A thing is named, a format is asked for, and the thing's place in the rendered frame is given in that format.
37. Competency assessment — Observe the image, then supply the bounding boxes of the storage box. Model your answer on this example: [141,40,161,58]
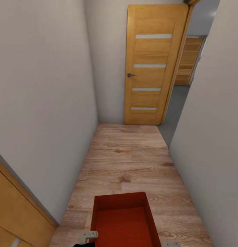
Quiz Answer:
[89,192,162,247]

